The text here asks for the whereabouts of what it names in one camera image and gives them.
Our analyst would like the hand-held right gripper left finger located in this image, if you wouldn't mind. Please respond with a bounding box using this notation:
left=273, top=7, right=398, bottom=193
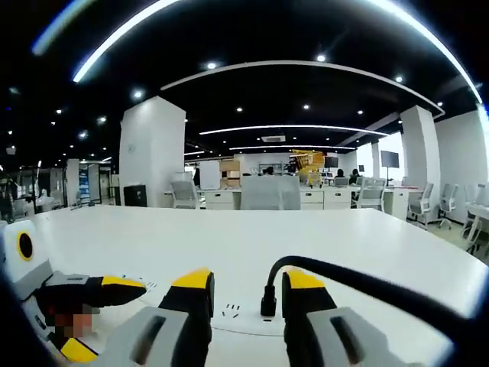
left=97, top=266, right=216, bottom=367

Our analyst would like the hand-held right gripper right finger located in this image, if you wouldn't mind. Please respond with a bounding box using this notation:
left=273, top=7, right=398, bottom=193
left=281, top=266, right=422, bottom=367

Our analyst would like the black USB data cable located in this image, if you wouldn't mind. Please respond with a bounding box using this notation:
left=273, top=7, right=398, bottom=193
left=260, top=255, right=481, bottom=320

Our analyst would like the white power strip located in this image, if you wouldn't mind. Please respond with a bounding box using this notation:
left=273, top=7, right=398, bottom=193
left=210, top=304, right=287, bottom=338

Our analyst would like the white desk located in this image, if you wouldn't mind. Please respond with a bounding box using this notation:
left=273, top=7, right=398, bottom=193
left=7, top=204, right=479, bottom=367

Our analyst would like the black cabinet box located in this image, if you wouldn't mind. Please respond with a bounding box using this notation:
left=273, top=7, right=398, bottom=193
left=122, top=183, right=148, bottom=208

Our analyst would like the white mesh office chair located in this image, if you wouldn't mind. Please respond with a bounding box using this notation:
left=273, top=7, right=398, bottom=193
left=438, top=183, right=460, bottom=229
left=407, top=182, right=436, bottom=227
left=169, top=178, right=200, bottom=209

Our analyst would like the white square pillar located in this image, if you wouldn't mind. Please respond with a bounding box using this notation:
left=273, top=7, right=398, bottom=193
left=118, top=95, right=187, bottom=208

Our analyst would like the white board panel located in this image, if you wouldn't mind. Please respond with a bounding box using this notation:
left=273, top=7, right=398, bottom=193
left=199, top=160, right=221, bottom=190

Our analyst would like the grey office chair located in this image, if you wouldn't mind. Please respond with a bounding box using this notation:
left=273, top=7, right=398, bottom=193
left=239, top=174, right=302, bottom=211

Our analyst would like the wooden cabinet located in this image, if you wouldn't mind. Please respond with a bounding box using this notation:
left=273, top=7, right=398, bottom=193
left=219, top=160, right=242, bottom=190

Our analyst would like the black screen on stand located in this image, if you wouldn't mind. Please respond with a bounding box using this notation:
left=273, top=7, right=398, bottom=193
left=380, top=149, right=400, bottom=181

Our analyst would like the curved ceiling light strip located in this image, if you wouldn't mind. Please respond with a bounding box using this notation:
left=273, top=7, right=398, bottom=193
left=71, top=0, right=484, bottom=105

